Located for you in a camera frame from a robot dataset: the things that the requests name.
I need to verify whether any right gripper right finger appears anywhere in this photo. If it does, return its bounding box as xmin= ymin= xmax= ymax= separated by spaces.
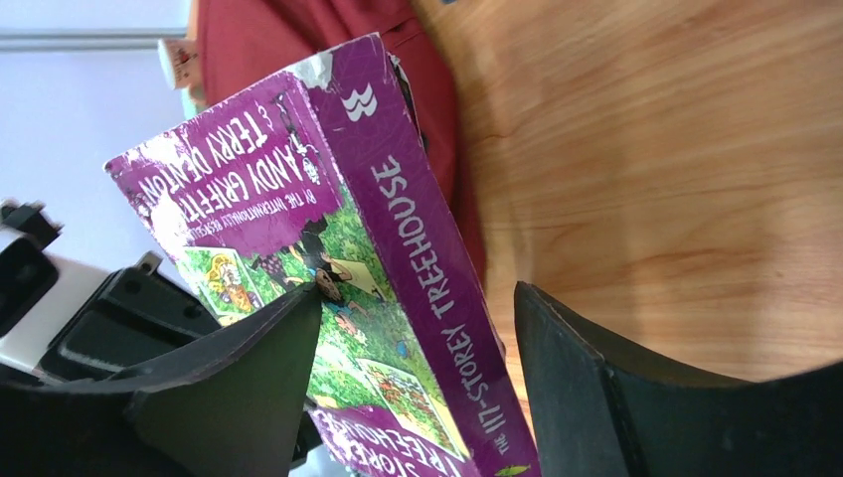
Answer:
xmin=514 ymin=282 xmax=842 ymax=476

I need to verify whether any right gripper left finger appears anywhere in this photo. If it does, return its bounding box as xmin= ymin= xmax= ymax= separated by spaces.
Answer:
xmin=124 ymin=282 xmax=324 ymax=477

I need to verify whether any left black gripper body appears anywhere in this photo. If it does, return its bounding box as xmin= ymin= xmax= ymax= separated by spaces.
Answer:
xmin=1 ymin=201 xmax=221 ymax=384

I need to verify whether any purple treehouse book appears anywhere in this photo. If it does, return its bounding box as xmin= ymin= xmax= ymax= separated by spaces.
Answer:
xmin=104 ymin=33 xmax=540 ymax=476

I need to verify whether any red backpack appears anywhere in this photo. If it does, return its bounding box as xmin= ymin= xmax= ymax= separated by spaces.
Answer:
xmin=187 ymin=0 xmax=487 ymax=278

